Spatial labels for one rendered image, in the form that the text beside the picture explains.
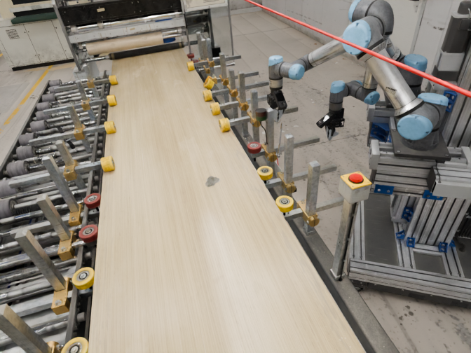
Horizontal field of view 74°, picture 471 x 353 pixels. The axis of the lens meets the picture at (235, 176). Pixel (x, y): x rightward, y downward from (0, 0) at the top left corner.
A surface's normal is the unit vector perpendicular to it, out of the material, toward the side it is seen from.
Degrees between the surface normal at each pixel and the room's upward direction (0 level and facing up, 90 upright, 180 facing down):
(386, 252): 0
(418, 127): 96
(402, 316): 0
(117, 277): 0
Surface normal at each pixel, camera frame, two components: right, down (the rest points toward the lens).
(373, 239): -0.08, -0.79
